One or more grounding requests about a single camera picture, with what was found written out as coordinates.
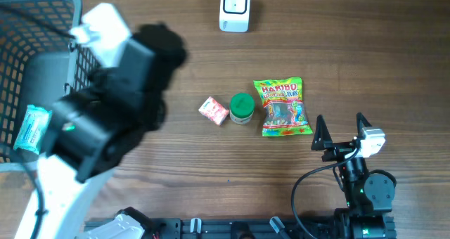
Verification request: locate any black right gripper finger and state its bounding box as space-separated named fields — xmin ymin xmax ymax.
xmin=311 ymin=115 xmax=333 ymax=151
xmin=356 ymin=112 xmax=372 ymax=138

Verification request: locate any Haribo gummy worms bag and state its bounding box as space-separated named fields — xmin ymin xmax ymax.
xmin=253 ymin=77 xmax=313 ymax=137

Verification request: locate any red white small box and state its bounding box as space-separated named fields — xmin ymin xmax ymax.
xmin=198 ymin=96 xmax=229 ymax=126

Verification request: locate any green lid jar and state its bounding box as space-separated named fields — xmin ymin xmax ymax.
xmin=230 ymin=93 xmax=255 ymax=124

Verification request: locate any teal wet wipes pack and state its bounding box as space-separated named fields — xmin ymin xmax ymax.
xmin=13 ymin=105 xmax=52 ymax=155

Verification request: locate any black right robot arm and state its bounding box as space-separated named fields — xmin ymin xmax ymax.
xmin=311 ymin=112 xmax=397 ymax=239

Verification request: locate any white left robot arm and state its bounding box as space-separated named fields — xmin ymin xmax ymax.
xmin=16 ymin=3 xmax=187 ymax=238

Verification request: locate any white barcode scanner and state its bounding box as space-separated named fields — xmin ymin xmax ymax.
xmin=219 ymin=0 xmax=251 ymax=33

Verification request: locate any grey plastic shopping basket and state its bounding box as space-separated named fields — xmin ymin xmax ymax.
xmin=1 ymin=0 xmax=99 ymax=172

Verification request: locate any black camera cable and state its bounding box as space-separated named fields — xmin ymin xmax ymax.
xmin=290 ymin=146 xmax=361 ymax=239

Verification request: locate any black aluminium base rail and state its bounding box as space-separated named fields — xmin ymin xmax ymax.
xmin=143 ymin=217 xmax=340 ymax=239

